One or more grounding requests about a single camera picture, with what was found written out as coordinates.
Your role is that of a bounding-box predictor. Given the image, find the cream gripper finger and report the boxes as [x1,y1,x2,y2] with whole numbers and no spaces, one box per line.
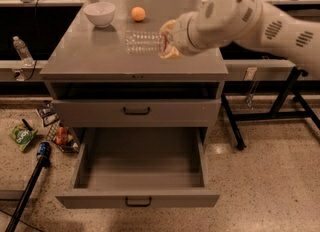
[159,45,181,59]
[159,20,176,35]

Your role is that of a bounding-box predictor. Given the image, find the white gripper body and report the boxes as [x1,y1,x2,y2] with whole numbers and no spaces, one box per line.
[172,11,200,56]

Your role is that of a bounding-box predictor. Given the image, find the clear plastic water bottle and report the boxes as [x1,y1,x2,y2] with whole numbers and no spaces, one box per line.
[125,31,166,55]

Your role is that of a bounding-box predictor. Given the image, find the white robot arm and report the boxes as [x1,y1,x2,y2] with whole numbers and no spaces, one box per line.
[159,0,320,77]

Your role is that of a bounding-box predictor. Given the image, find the grey metal drawer cabinet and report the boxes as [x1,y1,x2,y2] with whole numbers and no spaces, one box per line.
[39,0,229,209]

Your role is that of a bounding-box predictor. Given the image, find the closed grey upper drawer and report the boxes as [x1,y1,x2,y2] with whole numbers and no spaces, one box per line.
[53,100,220,128]

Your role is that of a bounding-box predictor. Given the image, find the open grey bottom drawer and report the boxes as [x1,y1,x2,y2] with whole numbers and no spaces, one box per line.
[57,127,219,209]

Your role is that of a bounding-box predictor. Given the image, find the upright water bottle background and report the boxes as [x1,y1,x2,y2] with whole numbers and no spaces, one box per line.
[13,36,34,67]

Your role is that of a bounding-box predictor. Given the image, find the orange fruit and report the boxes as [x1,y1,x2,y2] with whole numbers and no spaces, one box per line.
[131,7,146,22]

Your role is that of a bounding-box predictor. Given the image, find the white ceramic bowl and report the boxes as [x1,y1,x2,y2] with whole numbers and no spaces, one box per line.
[83,2,115,28]

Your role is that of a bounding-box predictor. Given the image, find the dark snack packet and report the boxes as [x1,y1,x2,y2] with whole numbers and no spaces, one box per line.
[36,101,59,127]

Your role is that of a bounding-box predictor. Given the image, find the black pole with blue tip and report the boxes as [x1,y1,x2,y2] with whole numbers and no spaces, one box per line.
[5,142,51,232]

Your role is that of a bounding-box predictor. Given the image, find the green snack bag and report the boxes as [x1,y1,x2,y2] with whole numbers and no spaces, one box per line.
[9,124,37,152]

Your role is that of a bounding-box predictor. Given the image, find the black drawer handle upper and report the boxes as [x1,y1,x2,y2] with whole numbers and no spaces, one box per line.
[122,107,151,116]

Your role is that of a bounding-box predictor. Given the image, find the black drawer handle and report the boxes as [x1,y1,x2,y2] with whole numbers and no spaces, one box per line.
[122,107,151,116]
[125,197,152,208]

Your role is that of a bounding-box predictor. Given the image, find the black table stand frame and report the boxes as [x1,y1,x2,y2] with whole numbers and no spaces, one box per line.
[221,67,320,150]

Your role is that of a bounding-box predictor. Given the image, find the wire basket with items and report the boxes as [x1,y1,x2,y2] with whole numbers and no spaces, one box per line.
[46,122,79,154]

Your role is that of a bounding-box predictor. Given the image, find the black drawer handle lower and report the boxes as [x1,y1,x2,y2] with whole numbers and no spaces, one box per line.
[125,197,152,208]

